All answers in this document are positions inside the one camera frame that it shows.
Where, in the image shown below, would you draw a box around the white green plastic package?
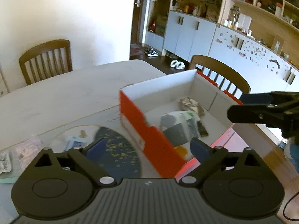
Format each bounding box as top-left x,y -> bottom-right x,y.
160,111 -> 200,147

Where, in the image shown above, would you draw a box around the silver foil snack bag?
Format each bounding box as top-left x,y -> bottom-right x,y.
179,97 -> 205,116

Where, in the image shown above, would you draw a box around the pink white plastic packet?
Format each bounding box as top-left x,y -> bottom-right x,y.
1,136 -> 44,178

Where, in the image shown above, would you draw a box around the blue gloved hand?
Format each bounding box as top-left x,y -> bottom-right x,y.
284,136 -> 299,171

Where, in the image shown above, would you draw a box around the blue white snack packet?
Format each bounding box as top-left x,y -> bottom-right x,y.
64,130 -> 87,152

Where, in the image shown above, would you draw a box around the wooden chair right side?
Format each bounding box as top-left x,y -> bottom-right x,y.
189,55 -> 251,96

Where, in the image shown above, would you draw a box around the wooden chair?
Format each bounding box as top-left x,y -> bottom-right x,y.
19,39 -> 73,85
189,55 -> 251,96

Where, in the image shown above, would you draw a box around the red white cardboard box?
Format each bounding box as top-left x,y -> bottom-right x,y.
120,70 -> 239,178

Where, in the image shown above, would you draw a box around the white slippers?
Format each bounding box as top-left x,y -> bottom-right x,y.
170,60 -> 186,70

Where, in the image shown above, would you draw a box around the wooden chair far side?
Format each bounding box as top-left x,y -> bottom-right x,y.
19,39 -> 73,85

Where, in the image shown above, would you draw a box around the black white sneakers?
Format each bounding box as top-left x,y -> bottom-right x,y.
145,48 -> 159,57

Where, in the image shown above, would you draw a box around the brown entrance door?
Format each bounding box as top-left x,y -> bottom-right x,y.
130,0 -> 143,45

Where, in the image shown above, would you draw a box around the grey wall cabinet unit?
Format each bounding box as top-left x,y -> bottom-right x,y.
143,0 -> 298,93

